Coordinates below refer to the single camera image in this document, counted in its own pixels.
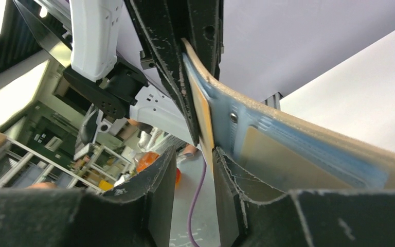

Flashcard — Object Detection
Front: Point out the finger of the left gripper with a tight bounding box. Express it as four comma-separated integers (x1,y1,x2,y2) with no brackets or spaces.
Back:
186,0,224,79
125,1,199,145

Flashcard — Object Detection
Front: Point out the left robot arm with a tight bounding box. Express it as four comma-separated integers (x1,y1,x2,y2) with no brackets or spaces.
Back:
64,1,224,147

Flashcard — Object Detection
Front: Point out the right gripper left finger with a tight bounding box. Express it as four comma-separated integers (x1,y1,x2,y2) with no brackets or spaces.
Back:
0,148,176,246

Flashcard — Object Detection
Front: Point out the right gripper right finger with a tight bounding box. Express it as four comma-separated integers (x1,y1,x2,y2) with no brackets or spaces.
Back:
212,148,395,246

